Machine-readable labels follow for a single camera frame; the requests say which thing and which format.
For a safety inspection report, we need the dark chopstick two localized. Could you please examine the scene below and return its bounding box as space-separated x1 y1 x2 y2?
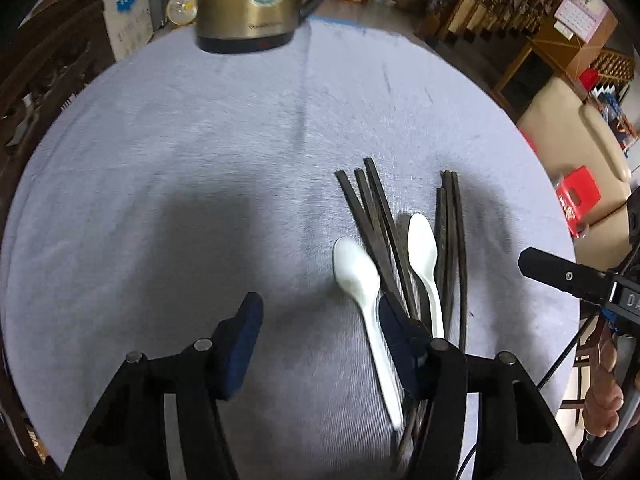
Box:
355 157 419 318

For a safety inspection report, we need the dark chopstick three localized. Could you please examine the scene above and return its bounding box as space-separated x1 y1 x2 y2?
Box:
363 157 421 320

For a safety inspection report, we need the white plastic spoon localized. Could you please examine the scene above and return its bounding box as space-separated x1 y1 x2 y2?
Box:
332 237 405 431
408 214 446 339

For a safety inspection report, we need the dark chopstick four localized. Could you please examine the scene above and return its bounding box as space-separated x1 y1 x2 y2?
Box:
434 188 447 301

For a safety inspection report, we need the dark chopstick five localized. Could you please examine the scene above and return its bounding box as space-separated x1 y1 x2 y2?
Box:
442 170 457 335

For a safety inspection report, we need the dark chopstick one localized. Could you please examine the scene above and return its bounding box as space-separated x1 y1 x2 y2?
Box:
335 168 408 314

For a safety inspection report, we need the person's right hand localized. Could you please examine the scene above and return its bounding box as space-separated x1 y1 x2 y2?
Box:
582 327 624 437

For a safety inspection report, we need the red plastic stool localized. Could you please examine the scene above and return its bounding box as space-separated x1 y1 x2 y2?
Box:
554 165 601 240

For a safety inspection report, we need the beige sofa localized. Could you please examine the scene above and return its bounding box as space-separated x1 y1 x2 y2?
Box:
516 76 631 271

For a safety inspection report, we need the grey round table cloth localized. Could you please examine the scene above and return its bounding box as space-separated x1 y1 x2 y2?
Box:
1 18 579 479

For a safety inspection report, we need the wooden staircase railing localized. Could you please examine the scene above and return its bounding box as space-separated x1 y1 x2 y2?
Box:
434 0 637 91

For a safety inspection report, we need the gold electric kettle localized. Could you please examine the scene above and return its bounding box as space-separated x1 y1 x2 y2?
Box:
195 0 323 54

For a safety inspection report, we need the dark carved wooden sideboard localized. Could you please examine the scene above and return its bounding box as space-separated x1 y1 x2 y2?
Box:
0 0 120 196

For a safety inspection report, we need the white chest freezer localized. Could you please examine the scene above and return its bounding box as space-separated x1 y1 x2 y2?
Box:
102 0 153 62

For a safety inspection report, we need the black cable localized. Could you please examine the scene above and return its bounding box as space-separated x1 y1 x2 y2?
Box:
534 309 601 391

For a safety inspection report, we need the wall calendar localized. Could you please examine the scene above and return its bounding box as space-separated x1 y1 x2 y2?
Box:
553 0 608 42

